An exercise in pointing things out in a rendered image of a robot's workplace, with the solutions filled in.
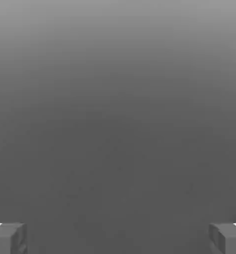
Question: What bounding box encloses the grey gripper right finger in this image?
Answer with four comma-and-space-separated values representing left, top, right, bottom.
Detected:
208, 222, 236, 254

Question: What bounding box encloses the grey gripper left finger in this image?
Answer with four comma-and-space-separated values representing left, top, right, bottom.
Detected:
0, 222, 28, 254

